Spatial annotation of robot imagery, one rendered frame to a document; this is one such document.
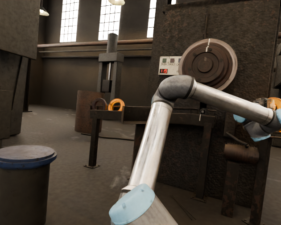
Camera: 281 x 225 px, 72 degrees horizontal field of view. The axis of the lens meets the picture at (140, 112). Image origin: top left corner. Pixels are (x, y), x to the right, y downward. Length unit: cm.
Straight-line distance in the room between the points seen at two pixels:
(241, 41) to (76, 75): 965
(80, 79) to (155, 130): 992
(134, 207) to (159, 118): 47
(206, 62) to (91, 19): 975
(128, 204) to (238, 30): 170
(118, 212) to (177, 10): 188
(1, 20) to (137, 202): 301
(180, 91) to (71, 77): 1041
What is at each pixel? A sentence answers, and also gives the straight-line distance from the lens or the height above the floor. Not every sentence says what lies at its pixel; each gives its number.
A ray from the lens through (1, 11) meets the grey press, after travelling 331.
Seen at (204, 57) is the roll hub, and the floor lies 117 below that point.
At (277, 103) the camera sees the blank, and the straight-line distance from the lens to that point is 156.
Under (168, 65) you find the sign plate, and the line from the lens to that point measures 196.
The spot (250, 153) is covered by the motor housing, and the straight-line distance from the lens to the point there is 157.
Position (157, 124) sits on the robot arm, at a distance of 91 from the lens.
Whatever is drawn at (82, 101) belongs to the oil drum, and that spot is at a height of 66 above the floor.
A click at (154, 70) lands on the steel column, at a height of 153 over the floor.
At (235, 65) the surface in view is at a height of 113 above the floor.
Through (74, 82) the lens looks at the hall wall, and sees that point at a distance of 1097.
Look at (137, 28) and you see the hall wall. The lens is 945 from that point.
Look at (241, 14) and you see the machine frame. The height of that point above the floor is 159.
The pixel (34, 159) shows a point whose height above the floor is 43.
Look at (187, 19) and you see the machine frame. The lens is 208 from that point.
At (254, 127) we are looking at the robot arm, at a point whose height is 70.
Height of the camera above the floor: 77
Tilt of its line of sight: 3 degrees down
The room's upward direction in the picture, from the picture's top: 6 degrees clockwise
